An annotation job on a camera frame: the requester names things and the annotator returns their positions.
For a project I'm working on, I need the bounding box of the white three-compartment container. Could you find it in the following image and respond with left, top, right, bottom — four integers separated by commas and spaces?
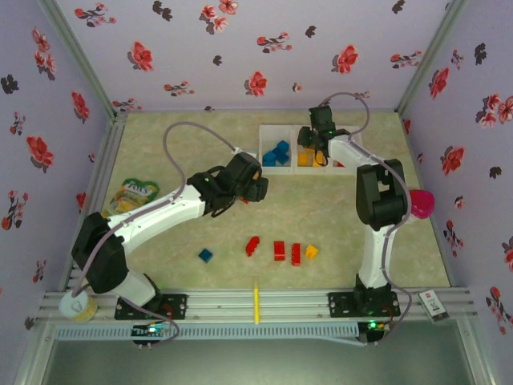
258, 124, 364, 176

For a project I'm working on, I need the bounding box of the green snack packet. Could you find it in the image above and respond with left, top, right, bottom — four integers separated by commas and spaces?
102, 178, 160, 220

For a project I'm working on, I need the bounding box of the yellow marker strip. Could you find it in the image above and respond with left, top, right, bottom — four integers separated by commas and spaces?
252, 276, 261, 325

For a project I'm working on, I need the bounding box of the pink bowl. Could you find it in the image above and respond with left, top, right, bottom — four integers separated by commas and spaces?
408, 188, 437, 220

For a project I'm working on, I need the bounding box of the left circuit board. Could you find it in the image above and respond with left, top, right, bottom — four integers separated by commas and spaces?
131, 323, 172, 346

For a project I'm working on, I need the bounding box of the circuit board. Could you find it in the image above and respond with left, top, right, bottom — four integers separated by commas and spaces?
131, 323, 172, 346
358, 319, 392, 346

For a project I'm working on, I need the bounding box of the right circuit board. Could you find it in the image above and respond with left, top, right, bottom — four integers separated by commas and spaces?
358, 319, 392, 346

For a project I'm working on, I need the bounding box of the yellow cup with white lid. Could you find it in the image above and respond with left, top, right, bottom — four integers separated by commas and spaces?
59, 290, 99, 323

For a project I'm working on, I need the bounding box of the white card with red mark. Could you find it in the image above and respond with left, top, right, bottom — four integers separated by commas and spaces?
418, 290, 450, 323

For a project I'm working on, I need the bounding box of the grey right arm cable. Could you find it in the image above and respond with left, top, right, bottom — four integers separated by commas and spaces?
320, 91, 414, 347

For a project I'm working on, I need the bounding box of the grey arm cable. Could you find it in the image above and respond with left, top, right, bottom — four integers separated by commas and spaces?
320, 91, 414, 347
71, 121, 241, 346

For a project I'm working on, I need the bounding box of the grey left arm cable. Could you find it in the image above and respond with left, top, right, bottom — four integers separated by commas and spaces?
71, 121, 241, 346

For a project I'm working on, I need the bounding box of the aluminium front rail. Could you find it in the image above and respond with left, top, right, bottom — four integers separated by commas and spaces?
39, 287, 478, 322

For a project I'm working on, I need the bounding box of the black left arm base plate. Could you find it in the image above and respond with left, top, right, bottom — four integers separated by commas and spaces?
115, 294, 188, 321

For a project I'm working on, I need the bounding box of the aluminium frame post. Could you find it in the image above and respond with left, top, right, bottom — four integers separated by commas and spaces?
394, 0, 470, 117
38, 0, 129, 125

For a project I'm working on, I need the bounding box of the aluminium side rail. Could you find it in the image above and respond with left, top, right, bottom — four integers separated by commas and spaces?
58, 113, 128, 292

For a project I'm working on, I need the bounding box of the grey slotted cable tray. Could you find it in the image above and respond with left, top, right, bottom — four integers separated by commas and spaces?
54, 323, 360, 341

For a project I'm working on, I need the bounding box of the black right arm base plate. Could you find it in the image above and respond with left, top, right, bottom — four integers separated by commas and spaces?
327, 291, 401, 318

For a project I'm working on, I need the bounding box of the aluminium frame leg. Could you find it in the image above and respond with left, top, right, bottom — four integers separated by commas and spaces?
456, 318, 498, 385
14, 320, 57, 385

